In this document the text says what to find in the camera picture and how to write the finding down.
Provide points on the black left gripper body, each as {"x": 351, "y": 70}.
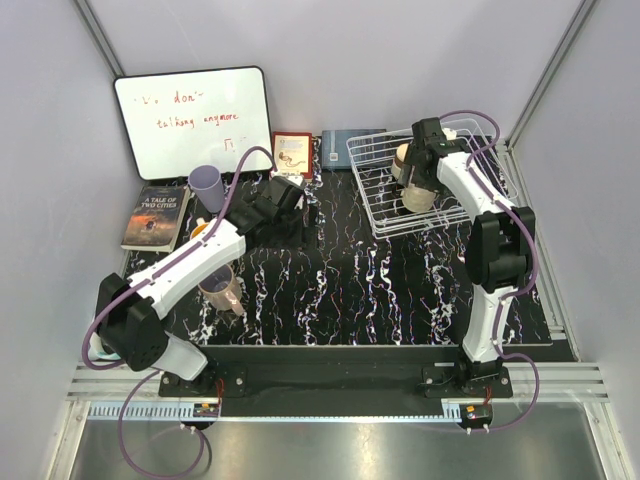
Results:
{"x": 280, "y": 217}

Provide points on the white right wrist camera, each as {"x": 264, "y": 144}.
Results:
{"x": 450, "y": 134}

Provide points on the pink cup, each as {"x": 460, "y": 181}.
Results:
{"x": 223, "y": 291}

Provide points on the A Tale of Two Cities book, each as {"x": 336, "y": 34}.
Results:
{"x": 156, "y": 219}

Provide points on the red and cream book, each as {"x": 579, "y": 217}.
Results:
{"x": 293, "y": 152}

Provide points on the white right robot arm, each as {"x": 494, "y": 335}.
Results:
{"x": 500, "y": 258}

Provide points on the white patterned mug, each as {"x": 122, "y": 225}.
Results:
{"x": 201, "y": 228}

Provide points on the white cat-ear headphones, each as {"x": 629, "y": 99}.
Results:
{"x": 98, "y": 352}

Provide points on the cream ribbed cup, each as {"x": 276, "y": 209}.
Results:
{"x": 417, "y": 200}

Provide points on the dark blue book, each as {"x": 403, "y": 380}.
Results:
{"x": 337, "y": 145}

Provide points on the lavender cup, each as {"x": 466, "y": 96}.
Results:
{"x": 206, "y": 182}

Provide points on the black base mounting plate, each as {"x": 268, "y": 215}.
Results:
{"x": 335, "y": 382}

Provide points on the white dry-erase board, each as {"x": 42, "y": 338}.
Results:
{"x": 176, "y": 122}

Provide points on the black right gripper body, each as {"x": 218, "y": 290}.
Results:
{"x": 420, "y": 179}

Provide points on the white wire dish rack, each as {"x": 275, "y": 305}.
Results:
{"x": 381, "y": 194}

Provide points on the white slotted cable duct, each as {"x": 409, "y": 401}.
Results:
{"x": 162, "y": 411}

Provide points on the cream and brown cup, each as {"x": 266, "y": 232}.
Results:
{"x": 398, "y": 160}

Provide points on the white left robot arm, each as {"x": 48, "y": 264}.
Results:
{"x": 130, "y": 311}

